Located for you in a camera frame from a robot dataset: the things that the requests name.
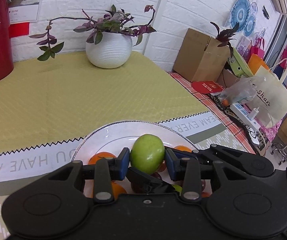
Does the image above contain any green apple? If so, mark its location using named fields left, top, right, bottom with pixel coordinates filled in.
left=130, top=134, right=165, bottom=174
left=172, top=184, right=182, bottom=195

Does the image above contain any dark red plum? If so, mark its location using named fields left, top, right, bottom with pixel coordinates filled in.
left=151, top=160, right=166, bottom=180
left=201, top=179, right=206, bottom=192

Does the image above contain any large orange in plate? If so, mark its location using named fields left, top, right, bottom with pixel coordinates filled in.
left=88, top=152, right=116, bottom=165

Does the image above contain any dark red plum in plate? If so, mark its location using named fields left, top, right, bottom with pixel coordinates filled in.
left=201, top=179, right=206, bottom=192

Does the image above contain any small orange in plate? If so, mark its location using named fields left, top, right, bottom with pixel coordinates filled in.
left=174, top=145, right=192, bottom=152

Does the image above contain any white oval plate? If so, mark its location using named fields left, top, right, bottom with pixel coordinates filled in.
left=69, top=120, right=213, bottom=198

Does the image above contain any white power strip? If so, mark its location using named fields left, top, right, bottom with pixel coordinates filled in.
left=229, top=102, right=260, bottom=132

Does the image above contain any beige paper shopping bag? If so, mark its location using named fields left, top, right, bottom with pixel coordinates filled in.
left=247, top=66, right=287, bottom=128

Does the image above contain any clear plastic bag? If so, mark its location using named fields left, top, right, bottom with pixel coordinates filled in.
left=218, top=76, right=266, bottom=106

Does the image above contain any red envelope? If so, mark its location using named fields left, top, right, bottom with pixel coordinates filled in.
left=191, top=81, right=224, bottom=94

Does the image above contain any green patterned tablecloth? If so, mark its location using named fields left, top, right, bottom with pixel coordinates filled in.
left=0, top=52, right=252, bottom=239

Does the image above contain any green box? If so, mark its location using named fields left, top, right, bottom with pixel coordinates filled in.
left=228, top=48, right=254, bottom=77

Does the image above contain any orange paper bag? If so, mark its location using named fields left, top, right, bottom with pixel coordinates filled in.
left=248, top=54, right=270, bottom=75

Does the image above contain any brown cardboard box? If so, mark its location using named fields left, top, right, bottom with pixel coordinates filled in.
left=173, top=28, right=230, bottom=82

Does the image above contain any white ribbed plant pot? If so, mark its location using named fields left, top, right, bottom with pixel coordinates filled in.
left=85, top=33, right=133, bottom=69

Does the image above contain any dark purple potted plant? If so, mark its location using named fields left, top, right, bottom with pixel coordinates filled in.
left=210, top=22, right=240, bottom=57

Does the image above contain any purple green trailing plant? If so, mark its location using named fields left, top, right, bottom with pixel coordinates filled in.
left=29, top=5, right=156, bottom=61

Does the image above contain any bedding calendar poster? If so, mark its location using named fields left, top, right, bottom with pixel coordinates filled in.
left=7, top=0, right=41, bottom=38

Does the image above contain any blue round wall decoration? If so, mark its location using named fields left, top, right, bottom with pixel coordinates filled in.
left=229, top=0, right=250, bottom=32

